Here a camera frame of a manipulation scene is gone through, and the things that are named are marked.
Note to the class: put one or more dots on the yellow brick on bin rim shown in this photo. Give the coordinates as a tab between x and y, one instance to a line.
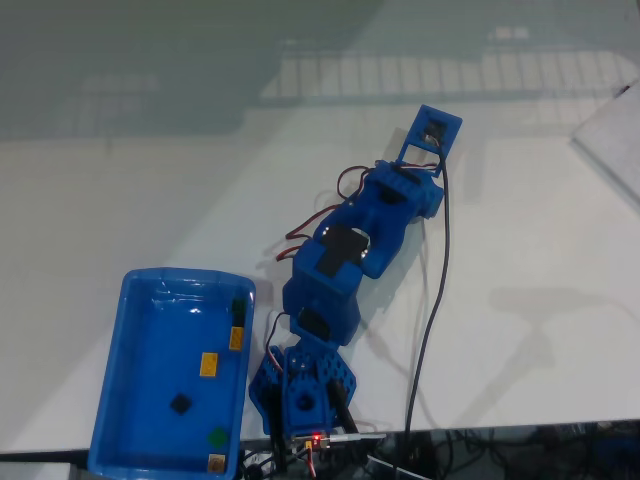
236	337

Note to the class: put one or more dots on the motor control board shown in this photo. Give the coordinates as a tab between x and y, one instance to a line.
312	441

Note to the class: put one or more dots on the white plug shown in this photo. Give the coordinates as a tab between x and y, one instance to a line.
360	436

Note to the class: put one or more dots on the green lego brick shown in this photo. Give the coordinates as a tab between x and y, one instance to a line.
218	436

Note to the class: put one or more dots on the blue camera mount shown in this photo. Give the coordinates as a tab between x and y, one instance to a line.
439	114

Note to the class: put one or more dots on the grey board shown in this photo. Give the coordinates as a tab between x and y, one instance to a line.
615	140

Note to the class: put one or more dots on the yellow lego brick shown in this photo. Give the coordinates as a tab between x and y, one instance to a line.
209	363

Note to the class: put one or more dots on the dark green brick on bin rim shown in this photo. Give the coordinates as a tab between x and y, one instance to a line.
238	310

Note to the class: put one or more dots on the blue plastic bin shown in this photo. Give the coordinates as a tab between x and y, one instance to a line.
150	400

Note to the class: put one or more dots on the black lego brick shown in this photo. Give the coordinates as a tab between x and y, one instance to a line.
180	403

